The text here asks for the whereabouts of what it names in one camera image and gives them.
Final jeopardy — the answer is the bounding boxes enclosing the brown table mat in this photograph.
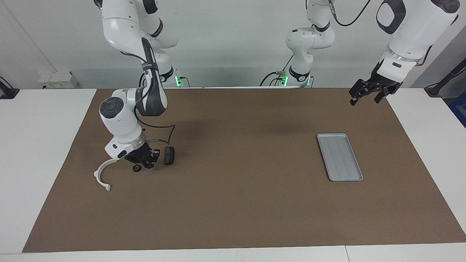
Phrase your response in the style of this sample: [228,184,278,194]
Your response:
[22,87,466,253]

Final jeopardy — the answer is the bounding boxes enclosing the white box with yellow labels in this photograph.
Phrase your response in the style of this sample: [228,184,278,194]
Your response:
[38,71,79,89]

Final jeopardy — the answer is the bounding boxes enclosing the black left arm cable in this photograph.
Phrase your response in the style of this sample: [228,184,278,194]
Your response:
[329,0,372,27]

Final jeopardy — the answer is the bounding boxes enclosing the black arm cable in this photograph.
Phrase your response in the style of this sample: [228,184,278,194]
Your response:
[134,69,176,145]
[329,0,372,27]

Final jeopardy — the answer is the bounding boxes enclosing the blue crate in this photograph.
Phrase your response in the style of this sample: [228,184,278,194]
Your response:
[449,91,466,128]

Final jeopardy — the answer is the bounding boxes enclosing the silver metal tray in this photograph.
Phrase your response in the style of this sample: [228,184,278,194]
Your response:
[317,133,363,182]

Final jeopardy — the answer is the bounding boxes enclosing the black angled stand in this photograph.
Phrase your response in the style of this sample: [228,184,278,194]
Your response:
[424,58,466,98]

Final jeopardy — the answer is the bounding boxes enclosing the white half ring bracket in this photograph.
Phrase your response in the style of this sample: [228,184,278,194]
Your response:
[94,159,116,191]

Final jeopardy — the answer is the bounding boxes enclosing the black left base cable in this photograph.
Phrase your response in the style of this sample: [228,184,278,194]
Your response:
[260,54,295,87]

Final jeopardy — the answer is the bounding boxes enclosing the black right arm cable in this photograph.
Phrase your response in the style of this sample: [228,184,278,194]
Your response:
[134,69,176,145]

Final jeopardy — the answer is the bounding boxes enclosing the black clamp mount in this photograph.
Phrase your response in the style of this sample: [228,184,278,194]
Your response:
[0,76,19,99]

